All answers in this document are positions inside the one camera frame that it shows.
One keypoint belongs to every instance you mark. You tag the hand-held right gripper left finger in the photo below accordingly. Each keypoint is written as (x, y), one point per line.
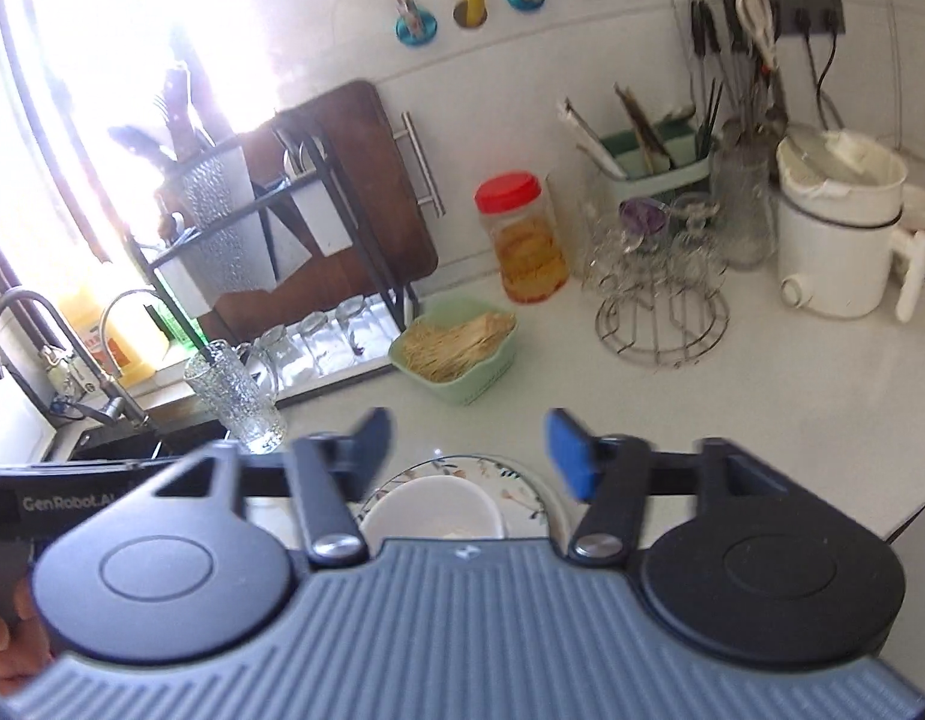
(372, 441)

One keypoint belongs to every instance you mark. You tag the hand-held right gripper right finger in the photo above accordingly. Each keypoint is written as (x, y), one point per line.
(575, 454)

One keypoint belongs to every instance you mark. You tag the floral dark-rimmed plate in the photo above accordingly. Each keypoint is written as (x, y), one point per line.
(526, 487)

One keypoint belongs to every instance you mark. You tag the white plastic bowl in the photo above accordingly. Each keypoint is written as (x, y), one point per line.
(432, 514)

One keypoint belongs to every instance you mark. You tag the person's left hand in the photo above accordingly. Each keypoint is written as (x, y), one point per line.
(8, 649)

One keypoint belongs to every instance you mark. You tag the white box appliance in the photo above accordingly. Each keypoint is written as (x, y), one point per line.
(8, 420)

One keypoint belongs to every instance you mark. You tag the black sink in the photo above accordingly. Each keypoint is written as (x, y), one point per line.
(132, 446)

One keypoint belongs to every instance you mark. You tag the green basket of toothpicks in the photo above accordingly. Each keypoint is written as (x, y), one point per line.
(455, 352)

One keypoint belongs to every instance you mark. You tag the steel pull-down faucet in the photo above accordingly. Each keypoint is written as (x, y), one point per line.
(117, 409)

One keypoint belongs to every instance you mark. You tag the tall textured glass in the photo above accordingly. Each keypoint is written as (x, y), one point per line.
(743, 202)
(237, 399)

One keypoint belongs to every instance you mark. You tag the orange detergent bottle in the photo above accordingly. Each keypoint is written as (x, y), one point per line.
(106, 337)

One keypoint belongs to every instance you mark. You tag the black dish rack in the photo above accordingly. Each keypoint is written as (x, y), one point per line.
(350, 229)

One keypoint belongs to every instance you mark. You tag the red-lidded plastic jar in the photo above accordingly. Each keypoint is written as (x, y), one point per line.
(522, 240)

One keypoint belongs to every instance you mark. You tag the green bottle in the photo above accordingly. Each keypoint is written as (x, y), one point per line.
(169, 326)

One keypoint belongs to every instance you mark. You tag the cluster of clear goblets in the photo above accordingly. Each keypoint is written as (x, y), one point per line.
(695, 255)

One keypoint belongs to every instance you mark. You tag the steel gooseneck faucet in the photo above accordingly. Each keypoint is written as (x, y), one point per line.
(128, 292)

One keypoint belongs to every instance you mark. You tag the wooden cutting board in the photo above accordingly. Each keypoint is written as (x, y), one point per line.
(365, 195)

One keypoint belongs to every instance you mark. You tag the purple glass cup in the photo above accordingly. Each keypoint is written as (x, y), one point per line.
(644, 216)

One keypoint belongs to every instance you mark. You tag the clear textured utensil holder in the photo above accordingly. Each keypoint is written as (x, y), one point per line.
(211, 191)

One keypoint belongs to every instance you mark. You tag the green chopstick holder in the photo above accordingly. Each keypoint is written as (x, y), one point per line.
(672, 169)

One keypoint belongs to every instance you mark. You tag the white chopsticks bundle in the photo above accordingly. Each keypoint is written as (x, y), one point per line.
(593, 136)

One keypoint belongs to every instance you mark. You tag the brown chopsticks bundle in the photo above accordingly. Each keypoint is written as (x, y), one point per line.
(642, 127)

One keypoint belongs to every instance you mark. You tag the white electric pot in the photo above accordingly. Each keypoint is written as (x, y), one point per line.
(837, 240)

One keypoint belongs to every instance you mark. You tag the hanging kitchen utensils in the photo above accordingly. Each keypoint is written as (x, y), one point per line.
(717, 37)

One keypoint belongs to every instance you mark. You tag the black power strip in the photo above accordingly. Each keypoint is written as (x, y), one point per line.
(807, 1)

